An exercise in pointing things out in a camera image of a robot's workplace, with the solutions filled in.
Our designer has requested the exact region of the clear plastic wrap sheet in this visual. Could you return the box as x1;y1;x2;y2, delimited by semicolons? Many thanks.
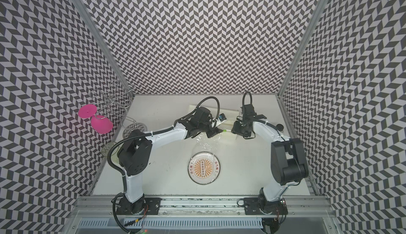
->
187;134;221;185

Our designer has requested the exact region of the white plate orange sunburst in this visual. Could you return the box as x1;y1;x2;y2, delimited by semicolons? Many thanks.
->
188;151;221;185

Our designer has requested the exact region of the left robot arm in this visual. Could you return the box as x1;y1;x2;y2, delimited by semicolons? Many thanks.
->
107;107;227;215

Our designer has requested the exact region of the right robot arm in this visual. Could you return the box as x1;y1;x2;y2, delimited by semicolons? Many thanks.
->
232;104;309;215

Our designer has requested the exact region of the glass spice jar black lid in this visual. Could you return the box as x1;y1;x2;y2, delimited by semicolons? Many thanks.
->
276;124;284;131

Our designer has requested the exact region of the pink plastic wine glass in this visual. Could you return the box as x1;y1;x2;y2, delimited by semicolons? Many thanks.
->
78;104;113;135

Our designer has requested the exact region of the green plastic cup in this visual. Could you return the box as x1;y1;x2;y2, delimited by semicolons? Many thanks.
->
100;142;118;159

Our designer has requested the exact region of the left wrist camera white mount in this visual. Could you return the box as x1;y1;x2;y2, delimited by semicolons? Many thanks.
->
217;113;227;124

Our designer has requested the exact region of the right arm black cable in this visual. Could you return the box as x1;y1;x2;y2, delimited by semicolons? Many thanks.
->
242;91;254;108

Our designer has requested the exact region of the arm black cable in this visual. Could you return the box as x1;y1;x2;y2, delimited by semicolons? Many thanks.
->
242;91;254;108
172;96;222;130

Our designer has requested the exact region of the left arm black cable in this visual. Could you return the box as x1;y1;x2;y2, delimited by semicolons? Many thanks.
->
172;96;222;130

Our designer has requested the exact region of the chrome wire glass rack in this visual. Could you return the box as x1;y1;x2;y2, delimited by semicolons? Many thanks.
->
90;84;147;138

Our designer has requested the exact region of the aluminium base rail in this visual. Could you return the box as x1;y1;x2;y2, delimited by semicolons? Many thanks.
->
71;195;335;219

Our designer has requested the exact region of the aluminium corner post right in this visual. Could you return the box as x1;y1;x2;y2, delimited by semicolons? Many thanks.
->
277;0;329;98

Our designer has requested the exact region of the aluminium corner post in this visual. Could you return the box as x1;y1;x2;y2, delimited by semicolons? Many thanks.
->
277;0;329;98
70;0;129;88

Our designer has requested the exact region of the aluminium corner post left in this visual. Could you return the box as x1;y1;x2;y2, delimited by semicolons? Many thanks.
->
70;0;129;88

